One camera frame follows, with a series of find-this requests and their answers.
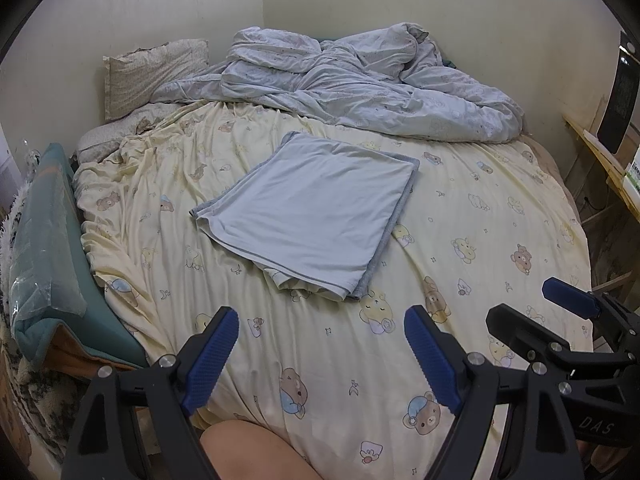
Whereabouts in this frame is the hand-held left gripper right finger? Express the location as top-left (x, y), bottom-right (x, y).
top-left (403, 304), bottom-right (586, 480)

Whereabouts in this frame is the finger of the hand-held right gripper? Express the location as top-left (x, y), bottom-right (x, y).
top-left (541, 276), bottom-right (640, 357)
top-left (485, 302), bottom-right (632, 377)

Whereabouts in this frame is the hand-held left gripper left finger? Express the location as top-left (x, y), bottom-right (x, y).
top-left (60, 305), bottom-right (241, 480)

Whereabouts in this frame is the grey heathered top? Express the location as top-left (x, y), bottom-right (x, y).
top-left (189, 130), bottom-right (422, 305)

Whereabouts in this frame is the white cartoon print T-shirt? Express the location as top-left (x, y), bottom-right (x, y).
top-left (197, 132), bottom-right (416, 302)

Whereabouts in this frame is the cream bear print blanket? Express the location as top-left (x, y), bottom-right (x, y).
top-left (72, 100), bottom-right (601, 480)

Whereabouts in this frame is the wooden desk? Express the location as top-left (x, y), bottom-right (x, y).
top-left (562, 112), bottom-right (640, 291)

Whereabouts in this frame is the teal upholstered furniture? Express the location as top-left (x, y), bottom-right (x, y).
top-left (10, 142), bottom-right (151, 372)

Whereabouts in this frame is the floral print pillow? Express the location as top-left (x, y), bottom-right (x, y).
top-left (75, 105), bottom-right (171, 163)

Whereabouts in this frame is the grey white crumpled duvet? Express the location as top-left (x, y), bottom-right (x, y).
top-left (150, 22), bottom-right (524, 143)

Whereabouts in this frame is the beige pillow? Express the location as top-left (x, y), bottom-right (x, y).
top-left (102, 37), bottom-right (211, 123)

